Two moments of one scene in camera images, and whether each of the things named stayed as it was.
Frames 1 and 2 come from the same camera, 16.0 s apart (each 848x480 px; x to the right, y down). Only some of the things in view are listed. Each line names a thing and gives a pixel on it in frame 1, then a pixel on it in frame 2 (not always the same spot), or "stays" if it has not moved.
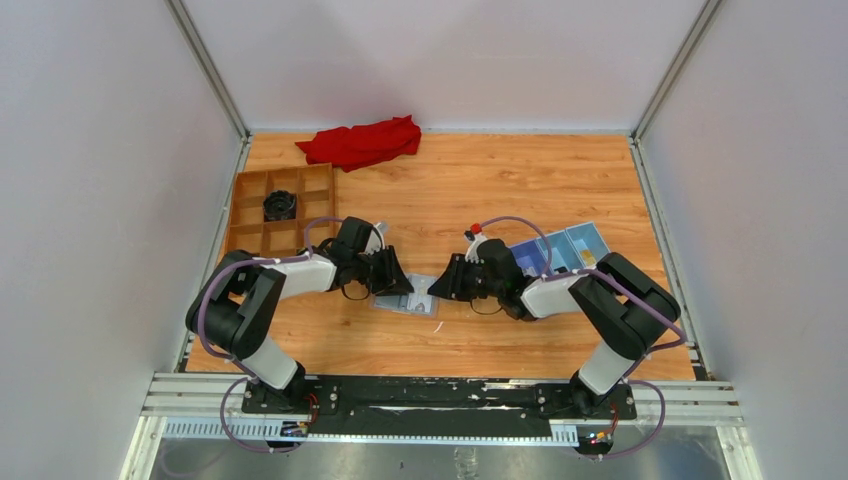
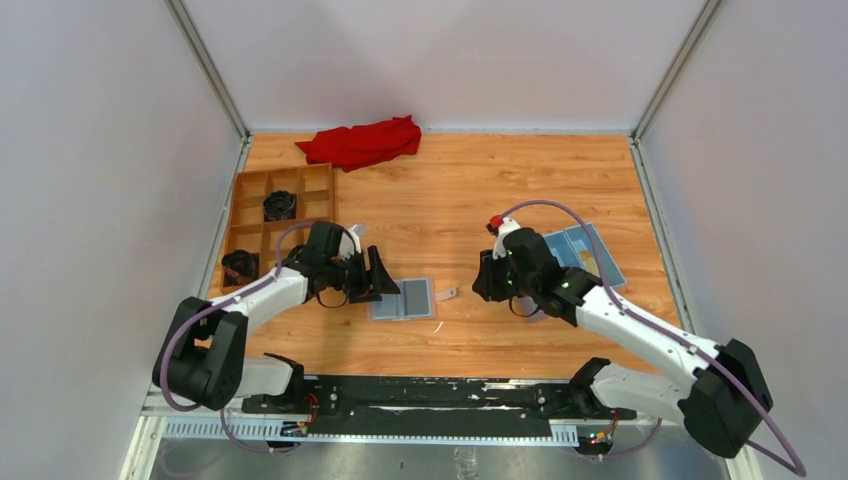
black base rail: [364, 404] stays
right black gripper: [451, 284] to [486, 282]
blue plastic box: [572, 249] stays
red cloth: [351, 148] stays
